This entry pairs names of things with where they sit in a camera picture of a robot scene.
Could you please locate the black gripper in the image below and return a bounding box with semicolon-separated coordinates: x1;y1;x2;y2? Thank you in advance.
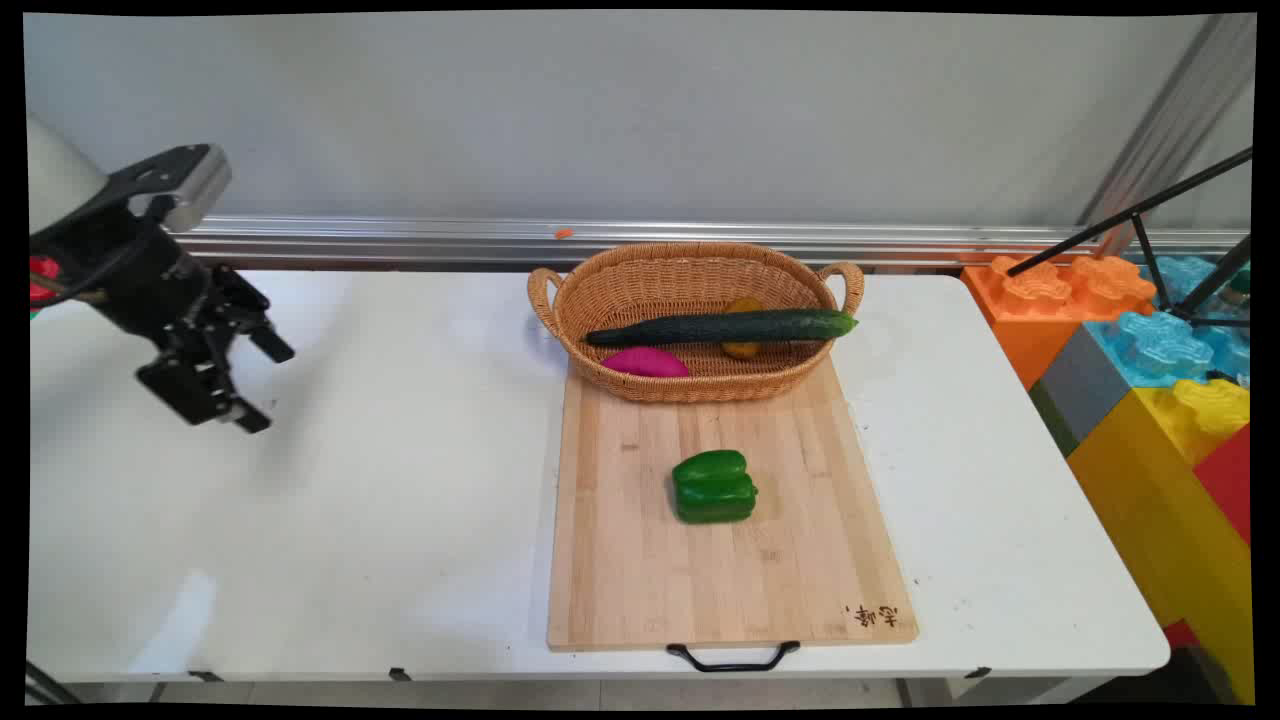
30;205;296;435

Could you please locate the small orange yellow fruit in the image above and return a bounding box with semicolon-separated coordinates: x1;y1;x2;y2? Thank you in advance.
720;297;766;361

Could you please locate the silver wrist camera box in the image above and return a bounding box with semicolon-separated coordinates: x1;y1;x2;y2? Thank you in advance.
100;144;233;234

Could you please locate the light blue giant building block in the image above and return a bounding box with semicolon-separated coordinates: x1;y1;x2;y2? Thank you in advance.
1082;255;1253;389

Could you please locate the aluminium rail along wall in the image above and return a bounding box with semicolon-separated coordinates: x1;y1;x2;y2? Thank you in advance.
170;214;1251;271

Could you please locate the yellow giant building block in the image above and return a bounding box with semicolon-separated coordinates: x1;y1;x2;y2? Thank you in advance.
1066;378;1255;705

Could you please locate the green bell pepper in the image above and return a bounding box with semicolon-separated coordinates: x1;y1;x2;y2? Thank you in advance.
671;449;759;525

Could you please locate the woven wicker basket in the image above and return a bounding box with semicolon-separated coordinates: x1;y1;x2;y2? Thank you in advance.
527;242;866;405

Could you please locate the red giant building block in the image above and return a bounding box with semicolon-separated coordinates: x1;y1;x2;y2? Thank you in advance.
1192;425;1253;547

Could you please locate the magenta purple sweet potato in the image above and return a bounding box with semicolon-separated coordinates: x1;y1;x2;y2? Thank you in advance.
600;346;691;379

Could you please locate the orange giant building block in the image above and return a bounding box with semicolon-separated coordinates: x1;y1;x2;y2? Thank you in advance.
960;254;1159;391

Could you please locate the bamboo cutting board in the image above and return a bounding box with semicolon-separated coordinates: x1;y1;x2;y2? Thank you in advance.
546;352;920;653

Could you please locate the black camera tripod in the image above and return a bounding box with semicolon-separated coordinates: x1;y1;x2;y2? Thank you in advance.
1006;146;1254;329

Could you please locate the grey giant building block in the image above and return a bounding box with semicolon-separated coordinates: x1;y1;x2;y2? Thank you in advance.
1028;322;1133;459

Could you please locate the long dark green cucumber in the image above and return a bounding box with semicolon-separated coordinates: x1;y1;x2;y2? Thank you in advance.
584;308;860;349

